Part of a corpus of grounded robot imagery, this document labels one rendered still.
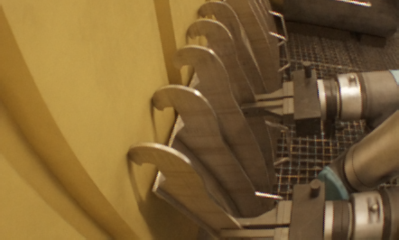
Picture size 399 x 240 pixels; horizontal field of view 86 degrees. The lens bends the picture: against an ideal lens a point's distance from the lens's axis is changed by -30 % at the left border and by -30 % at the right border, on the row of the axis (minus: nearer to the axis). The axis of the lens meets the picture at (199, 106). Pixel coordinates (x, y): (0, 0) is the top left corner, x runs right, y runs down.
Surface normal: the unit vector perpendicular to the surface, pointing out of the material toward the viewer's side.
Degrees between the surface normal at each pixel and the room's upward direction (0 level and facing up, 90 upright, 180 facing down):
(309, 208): 13
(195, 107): 90
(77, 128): 90
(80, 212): 90
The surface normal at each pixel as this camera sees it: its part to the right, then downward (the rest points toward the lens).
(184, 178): -0.21, 0.69
